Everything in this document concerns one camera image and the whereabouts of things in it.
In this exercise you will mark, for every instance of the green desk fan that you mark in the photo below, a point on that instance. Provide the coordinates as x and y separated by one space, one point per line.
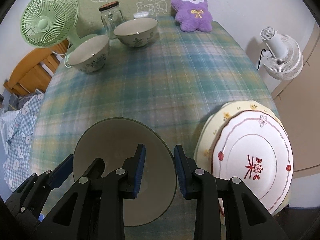
47 17

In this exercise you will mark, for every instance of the white clip fan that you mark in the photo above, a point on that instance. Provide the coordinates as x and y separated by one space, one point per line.
285 60

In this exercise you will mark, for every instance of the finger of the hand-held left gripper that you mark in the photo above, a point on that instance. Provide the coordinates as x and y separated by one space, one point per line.
25 183
61 170

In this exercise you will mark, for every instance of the wooden headboard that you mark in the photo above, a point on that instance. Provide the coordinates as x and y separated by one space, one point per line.
27 75

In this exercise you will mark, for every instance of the blue checkered printed blanket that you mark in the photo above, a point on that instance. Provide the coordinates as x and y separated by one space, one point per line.
17 135

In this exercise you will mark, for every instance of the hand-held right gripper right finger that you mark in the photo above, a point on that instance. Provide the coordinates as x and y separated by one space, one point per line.
180 172

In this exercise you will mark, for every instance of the glass jar with dark lid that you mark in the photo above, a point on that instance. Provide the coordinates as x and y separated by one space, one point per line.
111 20

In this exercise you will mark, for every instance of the green plaid tablecloth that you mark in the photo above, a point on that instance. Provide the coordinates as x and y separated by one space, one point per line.
162 80

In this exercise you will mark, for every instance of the grey plaid cloth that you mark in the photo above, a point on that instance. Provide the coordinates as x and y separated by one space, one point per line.
23 101

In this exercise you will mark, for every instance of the scalloped yellow flower plate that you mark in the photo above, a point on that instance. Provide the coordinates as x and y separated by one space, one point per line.
202 141

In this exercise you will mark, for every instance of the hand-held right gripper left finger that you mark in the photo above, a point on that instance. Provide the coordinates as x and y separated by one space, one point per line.
138 172

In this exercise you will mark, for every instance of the grey leaf-patterned bowl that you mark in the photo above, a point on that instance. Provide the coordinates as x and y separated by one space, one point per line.
88 53
112 140
136 31

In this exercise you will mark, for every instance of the white red-patterned plate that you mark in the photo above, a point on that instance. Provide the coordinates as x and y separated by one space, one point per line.
250 150

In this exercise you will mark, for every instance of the round yellow flower plate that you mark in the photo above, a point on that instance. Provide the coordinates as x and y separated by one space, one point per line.
225 121

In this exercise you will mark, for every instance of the purple plush bunny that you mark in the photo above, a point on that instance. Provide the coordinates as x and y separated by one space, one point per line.
192 15

